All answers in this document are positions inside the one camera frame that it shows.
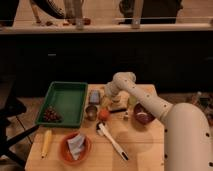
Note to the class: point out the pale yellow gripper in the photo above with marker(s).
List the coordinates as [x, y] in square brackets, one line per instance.
[105, 102]

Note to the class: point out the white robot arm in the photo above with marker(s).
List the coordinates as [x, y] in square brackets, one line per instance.
[188, 143]

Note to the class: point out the blue grey sponge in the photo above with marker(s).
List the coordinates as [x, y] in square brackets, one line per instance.
[94, 97]

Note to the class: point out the purple bowl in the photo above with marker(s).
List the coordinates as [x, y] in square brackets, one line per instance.
[143, 116]

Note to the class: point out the orange bowl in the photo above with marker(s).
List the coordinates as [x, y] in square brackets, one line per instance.
[65, 154]

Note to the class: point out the orange fruit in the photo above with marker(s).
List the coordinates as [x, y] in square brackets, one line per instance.
[103, 114]

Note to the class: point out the small metal cup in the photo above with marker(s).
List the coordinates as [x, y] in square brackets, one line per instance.
[91, 112]

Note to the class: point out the small wooden block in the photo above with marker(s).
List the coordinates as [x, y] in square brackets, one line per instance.
[125, 117]

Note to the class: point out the light green cup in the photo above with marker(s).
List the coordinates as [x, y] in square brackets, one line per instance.
[132, 101]

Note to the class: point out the green plastic tray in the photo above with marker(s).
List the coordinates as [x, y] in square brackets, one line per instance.
[67, 100]

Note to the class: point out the grey folded cloth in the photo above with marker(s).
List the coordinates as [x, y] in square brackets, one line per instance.
[76, 145]

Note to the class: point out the bunch of dark grapes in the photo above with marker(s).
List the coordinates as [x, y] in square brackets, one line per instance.
[51, 115]

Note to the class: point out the black handled knife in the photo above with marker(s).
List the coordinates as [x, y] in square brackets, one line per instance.
[117, 110]

